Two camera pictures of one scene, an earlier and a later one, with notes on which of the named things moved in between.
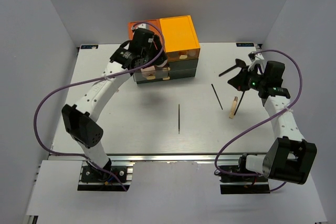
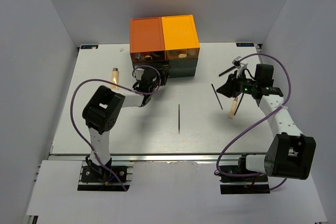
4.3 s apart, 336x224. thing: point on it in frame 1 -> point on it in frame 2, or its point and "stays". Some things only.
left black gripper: x=158 y=45 -> x=164 y=77
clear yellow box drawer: x=184 y=54 stays
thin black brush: x=217 y=96 stays
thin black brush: x=179 y=118 stays
